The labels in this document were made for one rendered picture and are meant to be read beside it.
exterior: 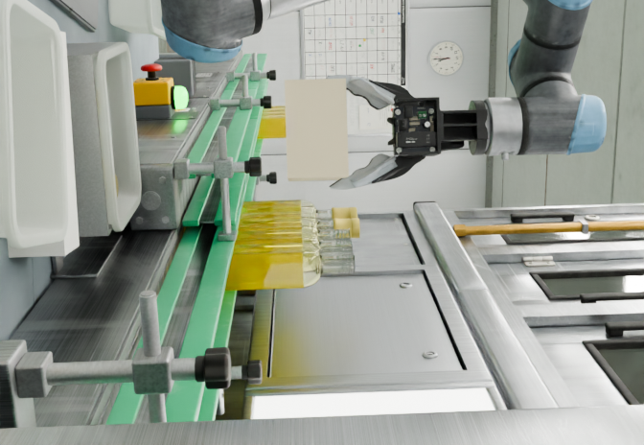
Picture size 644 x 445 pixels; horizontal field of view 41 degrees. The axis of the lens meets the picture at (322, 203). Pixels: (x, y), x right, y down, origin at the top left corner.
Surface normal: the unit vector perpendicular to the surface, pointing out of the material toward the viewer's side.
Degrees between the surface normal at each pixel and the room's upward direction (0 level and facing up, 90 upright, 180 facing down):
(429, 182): 90
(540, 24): 139
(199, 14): 86
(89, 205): 90
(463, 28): 90
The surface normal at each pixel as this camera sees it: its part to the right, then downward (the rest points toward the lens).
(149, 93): 0.04, 0.27
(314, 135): 0.03, 0.00
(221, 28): 0.52, 0.62
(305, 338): -0.02, -0.96
